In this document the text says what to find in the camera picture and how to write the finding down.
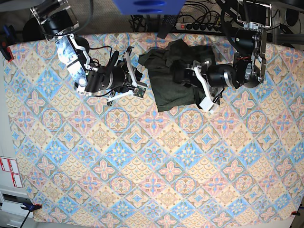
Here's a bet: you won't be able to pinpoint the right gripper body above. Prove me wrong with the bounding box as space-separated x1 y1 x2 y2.
102 46 145 95

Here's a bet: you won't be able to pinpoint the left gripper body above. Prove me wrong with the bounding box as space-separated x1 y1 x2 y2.
184 58 238 89

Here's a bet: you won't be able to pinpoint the dark green long-sleeve shirt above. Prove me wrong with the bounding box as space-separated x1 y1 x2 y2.
138 39 215 112

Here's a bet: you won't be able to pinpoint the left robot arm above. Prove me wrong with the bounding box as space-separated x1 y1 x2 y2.
187 0 272 96

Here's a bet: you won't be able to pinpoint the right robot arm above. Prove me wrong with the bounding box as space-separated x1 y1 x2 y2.
30 0 147 102

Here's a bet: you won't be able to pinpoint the blue plastic storage box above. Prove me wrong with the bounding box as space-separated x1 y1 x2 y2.
113 0 186 15

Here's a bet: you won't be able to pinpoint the black remote control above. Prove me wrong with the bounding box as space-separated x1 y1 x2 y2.
157 15 177 39

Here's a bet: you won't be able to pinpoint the colourful patterned tablecloth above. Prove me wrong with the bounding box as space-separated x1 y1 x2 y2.
3 40 304 228

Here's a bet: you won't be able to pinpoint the black round stool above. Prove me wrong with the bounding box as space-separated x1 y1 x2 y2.
22 18 46 42

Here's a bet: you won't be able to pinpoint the red black clamp upper left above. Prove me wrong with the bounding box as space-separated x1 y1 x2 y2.
0 25 14 62

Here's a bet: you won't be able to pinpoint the white red labels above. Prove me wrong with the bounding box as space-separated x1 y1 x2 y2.
0 157 23 188

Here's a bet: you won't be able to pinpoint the blue clamp lower left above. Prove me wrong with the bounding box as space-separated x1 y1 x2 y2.
20 203 42 228

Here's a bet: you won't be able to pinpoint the orange clamp lower right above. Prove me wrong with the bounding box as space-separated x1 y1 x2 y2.
292 211 301 216

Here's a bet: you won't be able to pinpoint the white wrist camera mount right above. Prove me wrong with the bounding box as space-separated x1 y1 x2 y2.
104 46 148 106

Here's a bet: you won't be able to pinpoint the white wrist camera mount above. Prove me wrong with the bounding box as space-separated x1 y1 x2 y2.
191 58 219 114
104 46 148 106

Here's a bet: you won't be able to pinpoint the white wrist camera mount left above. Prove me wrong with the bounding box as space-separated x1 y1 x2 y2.
191 58 219 114

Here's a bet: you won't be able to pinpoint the black power strip red switch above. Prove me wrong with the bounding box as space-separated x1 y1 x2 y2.
175 22 221 33

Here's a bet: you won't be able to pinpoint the tangled black cables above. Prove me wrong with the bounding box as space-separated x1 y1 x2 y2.
128 0 238 33

